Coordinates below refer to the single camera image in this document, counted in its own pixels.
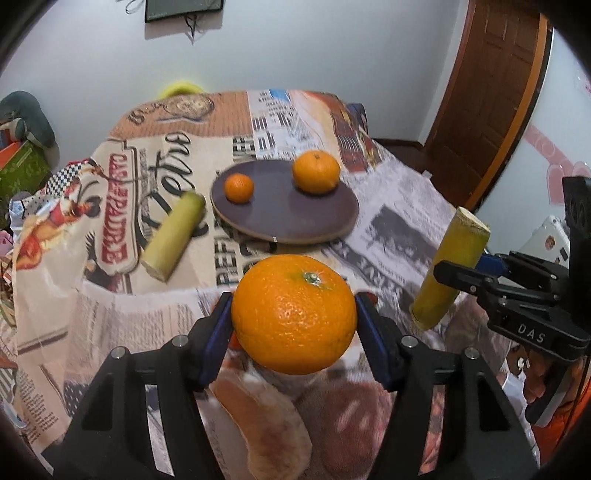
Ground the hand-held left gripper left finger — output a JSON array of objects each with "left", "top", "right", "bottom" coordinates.
[{"left": 46, "top": 292, "right": 234, "bottom": 480}]

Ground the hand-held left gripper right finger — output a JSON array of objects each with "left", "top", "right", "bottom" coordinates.
[{"left": 355, "top": 292, "right": 542, "bottom": 480}]

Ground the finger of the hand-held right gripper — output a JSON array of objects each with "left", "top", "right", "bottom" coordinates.
[
  {"left": 433, "top": 260, "right": 511, "bottom": 303},
  {"left": 478, "top": 251, "right": 571, "bottom": 283}
]

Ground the yellow-green sugarcane piece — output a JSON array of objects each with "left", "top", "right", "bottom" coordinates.
[{"left": 410, "top": 207, "right": 491, "bottom": 331}]

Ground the large orange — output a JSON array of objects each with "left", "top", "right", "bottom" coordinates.
[{"left": 231, "top": 254, "right": 358, "bottom": 375}]

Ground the round dark brown plate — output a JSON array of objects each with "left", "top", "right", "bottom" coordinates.
[{"left": 211, "top": 160, "right": 360, "bottom": 244}]

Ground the white case with stickers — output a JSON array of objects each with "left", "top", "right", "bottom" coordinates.
[{"left": 519, "top": 215, "right": 573, "bottom": 267}]

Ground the orange garment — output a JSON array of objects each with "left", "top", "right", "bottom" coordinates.
[{"left": 522, "top": 357, "right": 591, "bottom": 464}]

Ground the pale green sugarcane piece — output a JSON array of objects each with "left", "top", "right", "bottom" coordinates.
[{"left": 140, "top": 191, "right": 207, "bottom": 282}]

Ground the small orange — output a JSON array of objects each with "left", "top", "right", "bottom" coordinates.
[{"left": 224, "top": 173, "right": 255, "bottom": 204}]

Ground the medium orange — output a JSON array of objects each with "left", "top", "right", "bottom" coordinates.
[{"left": 292, "top": 150, "right": 341, "bottom": 195}]

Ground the printed newspaper-pattern tablecloth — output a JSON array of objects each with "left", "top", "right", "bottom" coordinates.
[{"left": 9, "top": 90, "right": 541, "bottom": 480}]

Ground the brown wooden door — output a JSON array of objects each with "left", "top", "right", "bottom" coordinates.
[{"left": 424, "top": 0, "right": 554, "bottom": 210}]

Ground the yellow round object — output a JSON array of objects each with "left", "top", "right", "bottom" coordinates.
[{"left": 158, "top": 80, "right": 206, "bottom": 99}]

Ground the green patterned box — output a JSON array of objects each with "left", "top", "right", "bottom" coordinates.
[{"left": 0, "top": 141, "right": 52, "bottom": 204}]

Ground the grey plush toy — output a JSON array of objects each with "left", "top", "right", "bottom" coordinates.
[{"left": 0, "top": 91, "right": 56, "bottom": 148}]

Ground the pink wall decal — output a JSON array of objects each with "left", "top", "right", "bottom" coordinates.
[{"left": 524, "top": 122, "right": 591, "bottom": 206}]

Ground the dark framed wall picture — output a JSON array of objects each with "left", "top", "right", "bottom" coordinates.
[{"left": 144, "top": 0, "right": 225, "bottom": 24}]

